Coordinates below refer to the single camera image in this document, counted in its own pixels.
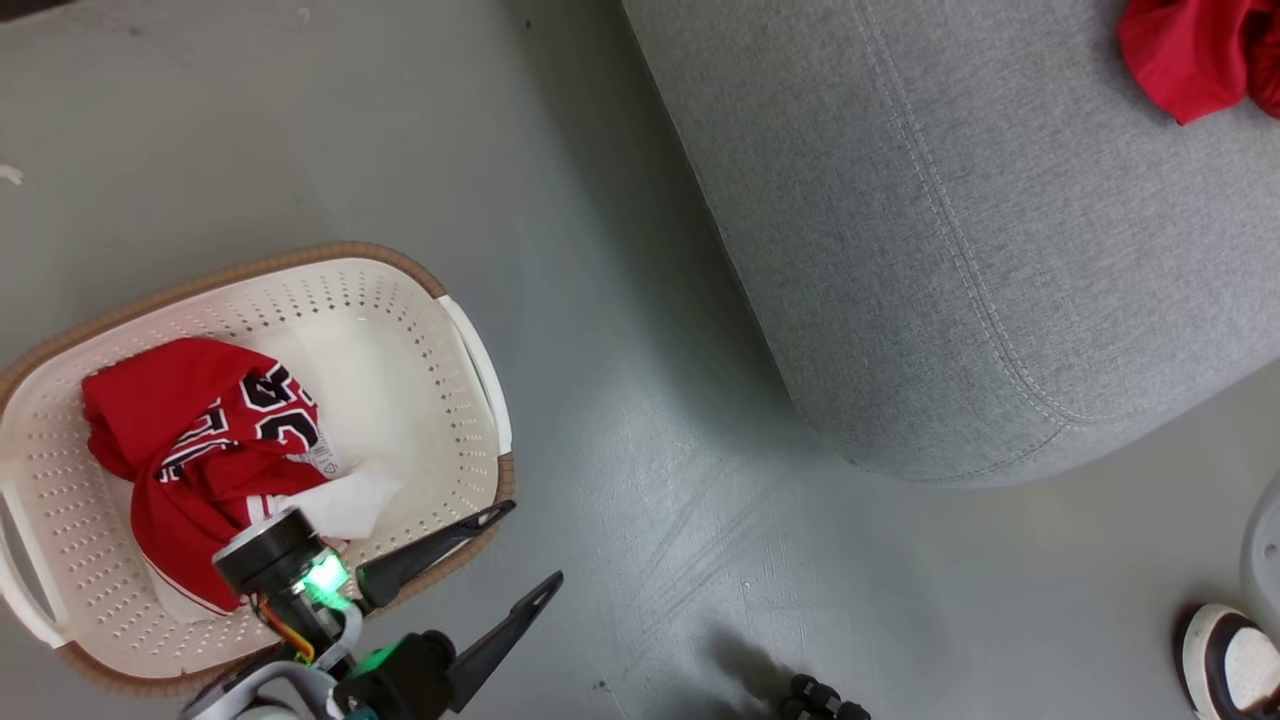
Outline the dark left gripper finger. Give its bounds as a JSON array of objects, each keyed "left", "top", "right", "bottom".
[
  {"left": 447, "top": 570, "right": 564, "bottom": 714},
  {"left": 356, "top": 499, "right": 517, "bottom": 614}
]

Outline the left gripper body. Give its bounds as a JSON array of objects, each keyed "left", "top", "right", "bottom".
[{"left": 212, "top": 508, "right": 457, "bottom": 720}]

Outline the red numbered basketball jersey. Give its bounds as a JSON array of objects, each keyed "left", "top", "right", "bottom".
[{"left": 82, "top": 337, "right": 346, "bottom": 616}]

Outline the plain red garment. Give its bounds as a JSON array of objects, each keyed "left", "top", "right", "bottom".
[{"left": 1117, "top": 0, "right": 1280, "bottom": 125}]

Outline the grey fabric sofa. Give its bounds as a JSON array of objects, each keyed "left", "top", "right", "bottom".
[{"left": 620, "top": 0, "right": 1280, "bottom": 488}]

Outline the cream perforated laundry basket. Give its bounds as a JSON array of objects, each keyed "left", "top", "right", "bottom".
[{"left": 0, "top": 241, "right": 517, "bottom": 698}]

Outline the white brown sneaker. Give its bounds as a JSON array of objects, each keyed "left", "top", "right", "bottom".
[{"left": 1180, "top": 603, "right": 1280, "bottom": 720}]

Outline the orange yellow wire bundle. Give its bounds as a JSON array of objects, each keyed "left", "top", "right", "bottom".
[{"left": 250, "top": 595, "right": 316, "bottom": 666}]

